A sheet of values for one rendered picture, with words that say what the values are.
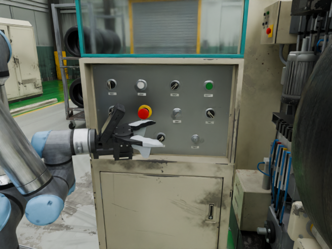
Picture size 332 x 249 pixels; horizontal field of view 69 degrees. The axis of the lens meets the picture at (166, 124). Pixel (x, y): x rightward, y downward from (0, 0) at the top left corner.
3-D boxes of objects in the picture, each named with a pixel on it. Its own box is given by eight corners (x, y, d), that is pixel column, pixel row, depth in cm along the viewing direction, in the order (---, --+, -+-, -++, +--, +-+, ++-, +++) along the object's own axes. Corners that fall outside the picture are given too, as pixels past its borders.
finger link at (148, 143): (163, 159, 68) (135, 151, 71) (163, 141, 65) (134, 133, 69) (158, 164, 65) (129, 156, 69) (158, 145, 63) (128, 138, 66)
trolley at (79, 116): (102, 111, 523) (94, 15, 465) (129, 112, 511) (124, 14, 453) (66, 130, 399) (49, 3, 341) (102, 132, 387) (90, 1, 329)
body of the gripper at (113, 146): (133, 146, 77) (94, 149, 75) (132, 122, 73) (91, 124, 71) (135, 159, 70) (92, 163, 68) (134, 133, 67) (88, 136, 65)
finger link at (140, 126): (149, 132, 83) (128, 141, 77) (149, 116, 80) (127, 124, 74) (155, 135, 81) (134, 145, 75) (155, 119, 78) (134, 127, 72)
